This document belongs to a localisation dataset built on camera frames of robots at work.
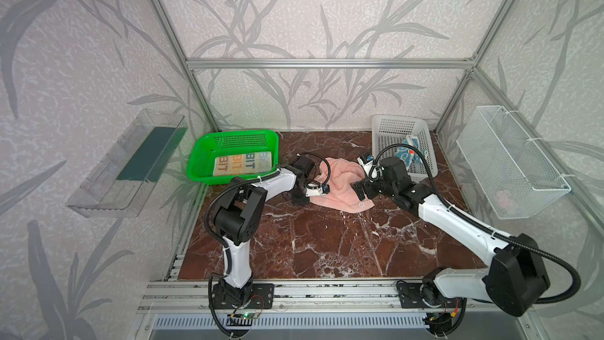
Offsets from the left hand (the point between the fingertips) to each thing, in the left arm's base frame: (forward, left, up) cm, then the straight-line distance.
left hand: (305, 187), depth 98 cm
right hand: (-1, -22, +16) cm, 27 cm away
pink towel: (+3, -14, +5) cm, 15 cm away
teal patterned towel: (+16, -46, +3) cm, 49 cm away
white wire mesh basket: (-16, -58, +34) cm, 69 cm away
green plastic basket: (+20, +48, +1) cm, 52 cm away
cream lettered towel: (+13, +29, -1) cm, 31 cm away
